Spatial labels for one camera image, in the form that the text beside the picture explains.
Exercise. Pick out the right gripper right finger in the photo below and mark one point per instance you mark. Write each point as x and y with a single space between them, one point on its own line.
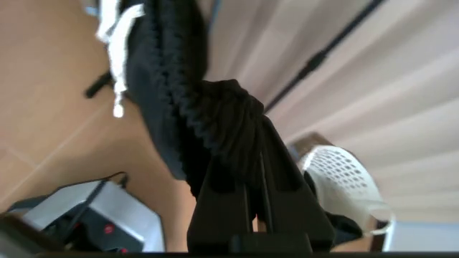
294 208

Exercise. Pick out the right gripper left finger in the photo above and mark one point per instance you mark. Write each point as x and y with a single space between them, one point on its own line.
215 215

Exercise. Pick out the black shorts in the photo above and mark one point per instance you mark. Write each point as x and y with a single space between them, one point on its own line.
186 89

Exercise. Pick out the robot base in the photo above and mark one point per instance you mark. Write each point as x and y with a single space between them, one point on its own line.
118 204

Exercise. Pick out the white laundry basket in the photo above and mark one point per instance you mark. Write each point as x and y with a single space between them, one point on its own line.
358 204

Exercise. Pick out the black clothes rack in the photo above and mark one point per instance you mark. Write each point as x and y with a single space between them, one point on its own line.
315 61

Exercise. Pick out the black garment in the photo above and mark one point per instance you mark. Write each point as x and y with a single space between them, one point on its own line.
344 225

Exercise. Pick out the beige curtain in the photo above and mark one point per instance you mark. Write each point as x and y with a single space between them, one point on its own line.
394 89

